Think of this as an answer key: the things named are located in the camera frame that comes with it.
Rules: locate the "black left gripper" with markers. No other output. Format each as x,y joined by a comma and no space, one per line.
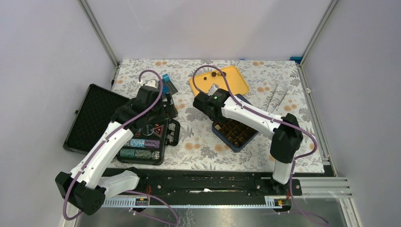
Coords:
171,110

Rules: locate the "blue tin with brown insert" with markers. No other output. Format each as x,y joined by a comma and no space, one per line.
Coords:
234,134

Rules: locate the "clear plastic tongs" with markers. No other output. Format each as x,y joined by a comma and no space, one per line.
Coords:
277,97

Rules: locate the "blue tin lid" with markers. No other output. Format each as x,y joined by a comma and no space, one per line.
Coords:
244,100

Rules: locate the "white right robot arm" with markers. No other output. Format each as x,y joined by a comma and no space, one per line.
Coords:
283,131

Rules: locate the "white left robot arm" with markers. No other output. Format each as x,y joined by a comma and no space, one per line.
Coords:
84,189

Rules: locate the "grey building block plate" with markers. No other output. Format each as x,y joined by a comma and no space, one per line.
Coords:
169,87

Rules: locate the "pile of dark chocolates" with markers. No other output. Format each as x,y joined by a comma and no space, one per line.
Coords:
215,74

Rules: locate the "yellow plastic tray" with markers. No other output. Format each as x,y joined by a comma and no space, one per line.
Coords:
233,82

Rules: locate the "blue building brick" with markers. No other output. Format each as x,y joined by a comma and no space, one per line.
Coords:
166,78

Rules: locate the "black poker chip case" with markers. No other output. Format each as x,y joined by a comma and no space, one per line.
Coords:
146,147

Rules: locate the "floral table cloth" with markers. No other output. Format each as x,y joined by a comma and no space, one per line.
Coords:
199,148

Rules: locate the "blue clamp at corner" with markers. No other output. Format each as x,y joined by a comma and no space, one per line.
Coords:
297,60

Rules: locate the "grey cable duct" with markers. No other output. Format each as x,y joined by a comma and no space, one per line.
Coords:
144,202

